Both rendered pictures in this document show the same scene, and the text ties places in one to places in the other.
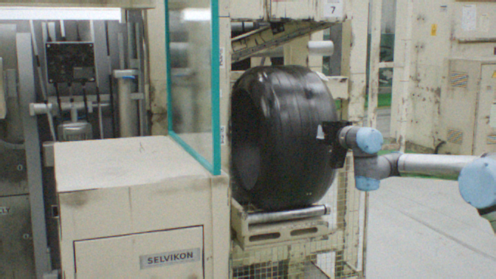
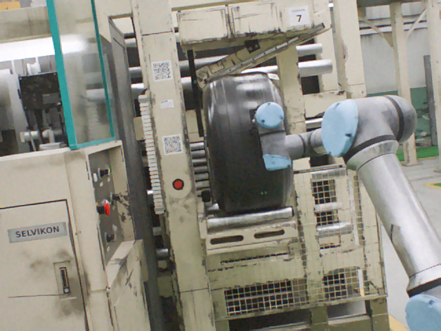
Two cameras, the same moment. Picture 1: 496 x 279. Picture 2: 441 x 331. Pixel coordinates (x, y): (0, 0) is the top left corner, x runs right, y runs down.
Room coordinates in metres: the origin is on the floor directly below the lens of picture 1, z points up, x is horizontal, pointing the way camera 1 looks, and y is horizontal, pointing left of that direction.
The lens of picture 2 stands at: (0.25, -0.65, 1.30)
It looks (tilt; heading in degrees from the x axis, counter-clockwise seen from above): 6 degrees down; 18
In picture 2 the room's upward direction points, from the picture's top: 8 degrees counter-clockwise
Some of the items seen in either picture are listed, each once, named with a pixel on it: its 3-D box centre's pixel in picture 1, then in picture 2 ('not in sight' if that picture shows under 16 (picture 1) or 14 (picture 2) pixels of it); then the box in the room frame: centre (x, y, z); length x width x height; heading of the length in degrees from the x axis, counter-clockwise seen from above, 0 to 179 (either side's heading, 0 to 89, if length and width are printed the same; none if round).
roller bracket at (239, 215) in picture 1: (229, 208); (202, 216); (2.13, 0.09, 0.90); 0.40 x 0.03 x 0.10; 20
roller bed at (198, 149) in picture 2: not in sight; (190, 173); (2.47, 0.26, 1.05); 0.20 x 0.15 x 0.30; 110
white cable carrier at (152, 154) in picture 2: not in sight; (153, 154); (2.03, 0.23, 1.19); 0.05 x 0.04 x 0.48; 20
